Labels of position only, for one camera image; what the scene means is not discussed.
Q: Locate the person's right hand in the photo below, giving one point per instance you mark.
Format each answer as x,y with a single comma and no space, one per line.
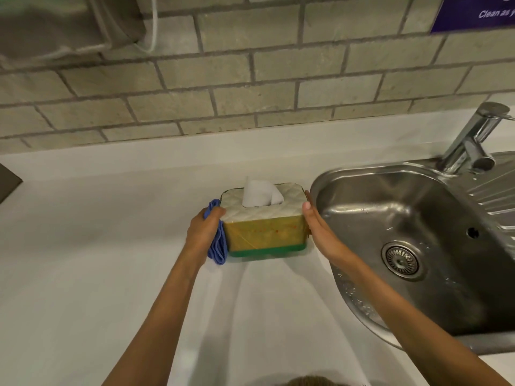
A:
322,233

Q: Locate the grey wall dispenser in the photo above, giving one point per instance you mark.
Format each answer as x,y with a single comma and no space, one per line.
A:
68,28

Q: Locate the person's left forearm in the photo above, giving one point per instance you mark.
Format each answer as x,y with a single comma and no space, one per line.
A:
153,325

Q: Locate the chrome faucet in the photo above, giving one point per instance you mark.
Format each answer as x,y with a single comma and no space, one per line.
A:
472,140

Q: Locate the stainless steel sink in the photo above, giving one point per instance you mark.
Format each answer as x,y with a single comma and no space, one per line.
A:
418,253

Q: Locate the white tissue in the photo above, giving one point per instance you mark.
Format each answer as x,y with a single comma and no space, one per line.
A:
261,194

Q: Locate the person's right forearm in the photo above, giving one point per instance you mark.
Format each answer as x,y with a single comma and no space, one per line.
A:
418,329

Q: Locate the dark flat object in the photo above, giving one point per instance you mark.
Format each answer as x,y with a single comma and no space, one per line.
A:
9,182

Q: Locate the sink drain strainer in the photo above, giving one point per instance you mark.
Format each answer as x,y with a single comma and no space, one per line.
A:
403,260

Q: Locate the person's left hand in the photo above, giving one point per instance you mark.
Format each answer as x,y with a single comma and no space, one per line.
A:
200,233

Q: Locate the purple wall sign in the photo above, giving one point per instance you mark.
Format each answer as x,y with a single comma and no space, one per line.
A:
472,14

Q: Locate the person's left thumb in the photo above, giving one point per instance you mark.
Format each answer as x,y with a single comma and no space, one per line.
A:
215,212

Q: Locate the blue cleaning cloth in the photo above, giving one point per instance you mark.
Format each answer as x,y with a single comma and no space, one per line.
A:
217,241

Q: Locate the gold and green tissue box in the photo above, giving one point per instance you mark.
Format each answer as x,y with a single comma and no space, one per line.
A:
263,225

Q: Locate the person's right thumb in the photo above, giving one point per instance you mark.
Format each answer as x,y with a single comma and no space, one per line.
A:
309,215

